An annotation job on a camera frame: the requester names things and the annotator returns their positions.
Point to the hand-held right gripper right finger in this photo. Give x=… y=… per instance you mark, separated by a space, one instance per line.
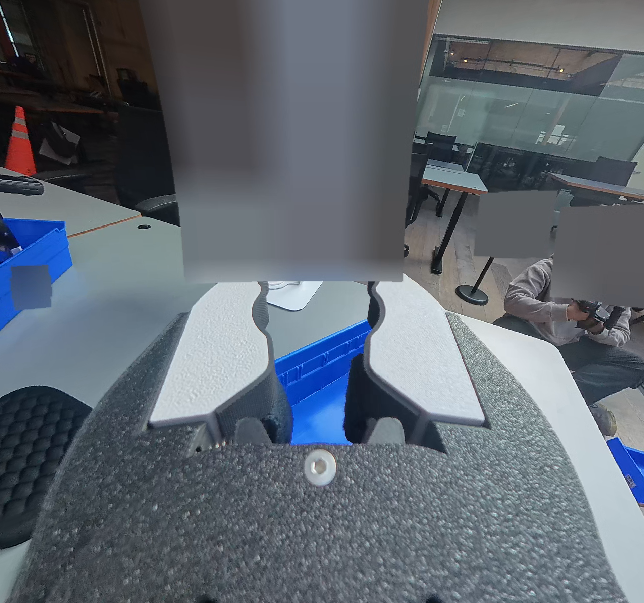
x=422 y=361

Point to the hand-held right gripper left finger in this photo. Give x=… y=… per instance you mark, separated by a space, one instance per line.
x=216 y=361

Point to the blue plastic bin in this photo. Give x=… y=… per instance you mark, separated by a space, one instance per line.
x=629 y=467
x=322 y=361
x=45 y=245

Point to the black honeycomb wrist pad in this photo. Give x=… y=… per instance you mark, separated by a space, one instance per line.
x=35 y=437

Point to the black office chair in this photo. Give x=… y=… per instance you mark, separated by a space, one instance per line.
x=141 y=160

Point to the orange traffic cone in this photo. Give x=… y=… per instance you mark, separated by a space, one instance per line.
x=20 y=145

